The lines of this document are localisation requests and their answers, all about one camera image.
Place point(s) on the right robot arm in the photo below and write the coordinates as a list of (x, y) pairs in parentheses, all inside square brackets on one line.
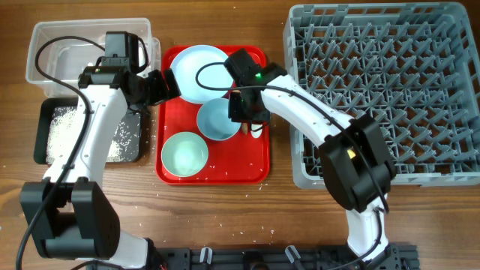
[(356, 164)]

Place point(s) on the brown root vegetable piece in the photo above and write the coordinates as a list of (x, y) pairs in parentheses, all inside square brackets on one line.
[(244, 128)]

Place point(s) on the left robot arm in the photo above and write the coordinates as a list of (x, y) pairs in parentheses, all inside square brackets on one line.
[(68, 215)]

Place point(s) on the black waste tray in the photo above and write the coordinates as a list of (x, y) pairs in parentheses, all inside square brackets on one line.
[(45, 118)]

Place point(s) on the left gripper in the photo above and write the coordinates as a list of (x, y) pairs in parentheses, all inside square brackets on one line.
[(160, 93)]

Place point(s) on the white plastic spoon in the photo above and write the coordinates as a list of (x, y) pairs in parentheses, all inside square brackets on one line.
[(256, 130)]

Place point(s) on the red plastic tray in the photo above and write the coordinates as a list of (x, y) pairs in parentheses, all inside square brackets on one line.
[(236, 161)]

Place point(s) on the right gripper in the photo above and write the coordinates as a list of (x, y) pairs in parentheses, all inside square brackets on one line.
[(235, 115)]

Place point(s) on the large pale blue plate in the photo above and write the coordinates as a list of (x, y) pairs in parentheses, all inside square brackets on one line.
[(186, 65)]

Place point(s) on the white rice pile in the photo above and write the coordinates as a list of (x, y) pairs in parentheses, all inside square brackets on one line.
[(125, 146)]

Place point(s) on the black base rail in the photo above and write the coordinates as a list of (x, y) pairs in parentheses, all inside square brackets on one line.
[(395, 257)]

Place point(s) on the clear plastic waste bin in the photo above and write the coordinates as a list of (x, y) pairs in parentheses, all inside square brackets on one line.
[(66, 59)]

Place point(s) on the pale blue bowl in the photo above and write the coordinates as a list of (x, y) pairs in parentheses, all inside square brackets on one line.
[(213, 120)]

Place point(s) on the pale green bowl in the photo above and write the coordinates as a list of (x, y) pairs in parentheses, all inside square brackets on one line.
[(184, 154)]

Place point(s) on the grey-blue dishwasher rack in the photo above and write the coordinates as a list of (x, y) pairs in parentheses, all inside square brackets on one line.
[(414, 67)]

